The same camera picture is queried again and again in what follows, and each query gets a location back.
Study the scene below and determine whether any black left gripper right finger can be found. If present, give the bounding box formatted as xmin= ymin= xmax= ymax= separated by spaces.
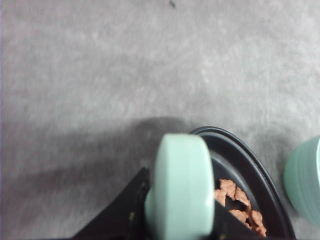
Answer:
xmin=212 ymin=201 xmax=264 ymax=240

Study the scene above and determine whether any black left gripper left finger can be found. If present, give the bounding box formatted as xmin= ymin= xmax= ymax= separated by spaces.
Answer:
xmin=72 ymin=167 xmax=150 ymax=240

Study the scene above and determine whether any brown beef cubes pile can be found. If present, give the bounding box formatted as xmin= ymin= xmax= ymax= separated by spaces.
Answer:
xmin=214 ymin=178 xmax=267 ymax=238

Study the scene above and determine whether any black frying pan green handle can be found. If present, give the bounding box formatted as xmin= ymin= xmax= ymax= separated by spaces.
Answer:
xmin=144 ymin=126 xmax=296 ymax=240

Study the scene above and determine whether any teal ceramic bowl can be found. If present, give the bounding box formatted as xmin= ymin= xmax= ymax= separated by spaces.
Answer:
xmin=283 ymin=136 xmax=320 ymax=227

